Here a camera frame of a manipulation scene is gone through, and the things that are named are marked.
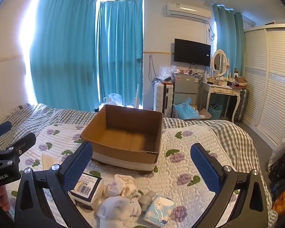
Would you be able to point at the white dressing table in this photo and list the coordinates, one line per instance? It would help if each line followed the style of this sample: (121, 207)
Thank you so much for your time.
(218, 90)

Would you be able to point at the white plastic bag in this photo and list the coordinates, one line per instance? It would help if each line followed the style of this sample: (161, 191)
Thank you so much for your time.
(115, 98)

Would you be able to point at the teal plastic basket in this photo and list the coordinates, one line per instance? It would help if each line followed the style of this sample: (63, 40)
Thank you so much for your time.
(215, 111)

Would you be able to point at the wide teal curtain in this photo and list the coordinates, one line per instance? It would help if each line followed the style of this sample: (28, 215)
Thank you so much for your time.
(64, 52)

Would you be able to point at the narrow teal curtain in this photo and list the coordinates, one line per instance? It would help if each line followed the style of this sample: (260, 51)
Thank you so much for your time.
(228, 40)

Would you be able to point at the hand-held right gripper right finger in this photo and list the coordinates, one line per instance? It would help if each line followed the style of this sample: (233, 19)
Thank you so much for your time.
(205, 171)

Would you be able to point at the dark patterned clothing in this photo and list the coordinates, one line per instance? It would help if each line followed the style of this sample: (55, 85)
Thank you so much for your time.
(283, 161)

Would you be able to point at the small cardboard box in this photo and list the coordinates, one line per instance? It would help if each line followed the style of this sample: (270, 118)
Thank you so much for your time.
(241, 80)

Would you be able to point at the white mop pole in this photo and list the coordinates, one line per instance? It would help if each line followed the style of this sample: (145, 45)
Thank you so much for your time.
(138, 85)

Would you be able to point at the white floral quilt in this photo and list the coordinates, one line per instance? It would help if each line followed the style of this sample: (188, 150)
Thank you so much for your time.
(180, 171)

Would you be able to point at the white air conditioner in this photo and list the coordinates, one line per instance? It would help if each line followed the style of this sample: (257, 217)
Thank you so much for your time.
(188, 11)

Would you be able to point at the barcode-labelled white cloth package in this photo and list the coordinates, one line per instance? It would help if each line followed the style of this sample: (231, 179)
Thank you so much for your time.
(86, 185)

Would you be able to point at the white louvred wardrobe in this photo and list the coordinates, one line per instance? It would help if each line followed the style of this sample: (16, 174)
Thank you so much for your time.
(268, 80)

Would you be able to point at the grey small fridge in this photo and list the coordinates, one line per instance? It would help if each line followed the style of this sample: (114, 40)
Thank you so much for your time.
(185, 85)

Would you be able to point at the small white cloth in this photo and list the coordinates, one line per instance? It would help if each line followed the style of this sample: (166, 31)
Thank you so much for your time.
(146, 200)

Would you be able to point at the brown cardboard box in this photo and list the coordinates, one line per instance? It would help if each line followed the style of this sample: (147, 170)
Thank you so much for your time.
(133, 135)

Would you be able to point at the light blue tissue packet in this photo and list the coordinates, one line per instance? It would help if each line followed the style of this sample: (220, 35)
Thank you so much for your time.
(159, 207)

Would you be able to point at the patterned pillow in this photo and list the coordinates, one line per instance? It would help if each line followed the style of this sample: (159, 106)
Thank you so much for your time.
(19, 109)

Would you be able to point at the orange bag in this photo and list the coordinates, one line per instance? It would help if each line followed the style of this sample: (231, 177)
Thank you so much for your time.
(281, 200)

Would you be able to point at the black wall television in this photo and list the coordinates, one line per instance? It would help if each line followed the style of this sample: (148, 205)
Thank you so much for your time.
(192, 52)

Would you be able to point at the oval white vanity mirror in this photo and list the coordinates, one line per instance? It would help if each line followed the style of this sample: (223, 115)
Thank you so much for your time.
(219, 61)

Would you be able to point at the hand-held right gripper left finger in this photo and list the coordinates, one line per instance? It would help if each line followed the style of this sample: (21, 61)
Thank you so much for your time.
(78, 167)

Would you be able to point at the medium teal curtain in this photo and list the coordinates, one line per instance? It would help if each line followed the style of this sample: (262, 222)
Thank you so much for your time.
(120, 52)

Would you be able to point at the beige cardboard piece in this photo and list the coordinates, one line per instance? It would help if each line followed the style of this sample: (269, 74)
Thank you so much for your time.
(49, 161)

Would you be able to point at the dark suitcase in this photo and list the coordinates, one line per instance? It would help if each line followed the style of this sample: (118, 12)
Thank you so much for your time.
(241, 106)

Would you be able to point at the white suitcase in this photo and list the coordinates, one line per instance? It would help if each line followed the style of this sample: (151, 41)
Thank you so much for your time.
(160, 97)

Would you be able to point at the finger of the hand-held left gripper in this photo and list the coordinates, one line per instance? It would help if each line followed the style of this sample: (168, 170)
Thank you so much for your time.
(21, 142)
(1, 128)

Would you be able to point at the clear plastic bags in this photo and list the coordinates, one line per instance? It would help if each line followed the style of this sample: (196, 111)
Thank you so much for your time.
(166, 72)

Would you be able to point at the person's left hand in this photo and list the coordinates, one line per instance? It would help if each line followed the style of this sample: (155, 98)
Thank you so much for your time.
(2, 198)

